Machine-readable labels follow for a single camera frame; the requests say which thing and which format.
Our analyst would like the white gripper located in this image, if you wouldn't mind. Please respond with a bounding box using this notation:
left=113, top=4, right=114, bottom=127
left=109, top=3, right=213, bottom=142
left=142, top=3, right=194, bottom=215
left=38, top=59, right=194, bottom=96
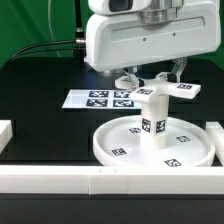
left=86, top=1, right=221, bottom=90

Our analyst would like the white cross-shaped table base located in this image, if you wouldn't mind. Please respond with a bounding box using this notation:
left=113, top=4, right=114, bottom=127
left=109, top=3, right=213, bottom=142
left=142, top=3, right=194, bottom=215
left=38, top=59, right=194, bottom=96
left=115, top=72, right=201, bottom=103

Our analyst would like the white round table top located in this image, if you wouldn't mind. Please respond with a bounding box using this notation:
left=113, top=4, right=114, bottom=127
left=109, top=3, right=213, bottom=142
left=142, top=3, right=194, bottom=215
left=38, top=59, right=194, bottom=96
left=93, top=115, right=215, bottom=168

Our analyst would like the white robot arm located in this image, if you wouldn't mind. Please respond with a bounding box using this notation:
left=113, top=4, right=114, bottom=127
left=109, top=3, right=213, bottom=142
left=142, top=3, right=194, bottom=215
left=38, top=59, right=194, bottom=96
left=86, top=0, right=221, bottom=72

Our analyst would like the white right fence block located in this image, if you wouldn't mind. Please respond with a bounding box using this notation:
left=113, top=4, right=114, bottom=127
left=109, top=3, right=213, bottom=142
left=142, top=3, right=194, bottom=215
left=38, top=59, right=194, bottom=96
left=206, top=122, right=224, bottom=167

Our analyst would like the white fence block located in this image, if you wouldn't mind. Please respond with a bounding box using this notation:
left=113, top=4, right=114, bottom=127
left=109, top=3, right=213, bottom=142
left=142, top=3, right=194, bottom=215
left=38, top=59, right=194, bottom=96
left=0, top=120, right=13, bottom=154
left=206, top=122, right=224, bottom=167

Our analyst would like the white marker sheet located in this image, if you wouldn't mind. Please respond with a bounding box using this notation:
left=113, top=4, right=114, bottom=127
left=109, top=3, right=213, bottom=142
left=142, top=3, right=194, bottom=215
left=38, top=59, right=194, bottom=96
left=63, top=90, right=141, bottom=109

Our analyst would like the black vertical pole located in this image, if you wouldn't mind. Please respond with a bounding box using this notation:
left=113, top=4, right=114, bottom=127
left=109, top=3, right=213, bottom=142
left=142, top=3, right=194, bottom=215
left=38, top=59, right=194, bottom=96
left=74, top=0, right=84, bottom=39

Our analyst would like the white left fence block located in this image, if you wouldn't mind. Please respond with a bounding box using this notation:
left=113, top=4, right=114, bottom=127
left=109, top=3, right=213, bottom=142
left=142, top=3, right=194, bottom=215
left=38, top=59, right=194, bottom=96
left=0, top=120, right=13, bottom=154

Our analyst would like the thin white cable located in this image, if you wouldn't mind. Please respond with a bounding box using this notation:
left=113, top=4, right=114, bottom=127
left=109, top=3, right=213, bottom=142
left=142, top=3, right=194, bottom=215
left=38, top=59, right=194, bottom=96
left=47, top=0, right=62, bottom=58

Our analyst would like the black cable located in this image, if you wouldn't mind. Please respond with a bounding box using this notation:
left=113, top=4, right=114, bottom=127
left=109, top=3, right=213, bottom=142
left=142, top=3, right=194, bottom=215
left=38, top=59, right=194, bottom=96
left=6, top=38, right=88, bottom=64

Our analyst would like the white front fence rail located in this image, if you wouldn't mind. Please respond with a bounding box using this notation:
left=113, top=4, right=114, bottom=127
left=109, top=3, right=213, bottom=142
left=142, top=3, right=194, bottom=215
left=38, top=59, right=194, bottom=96
left=0, top=165, right=224, bottom=195

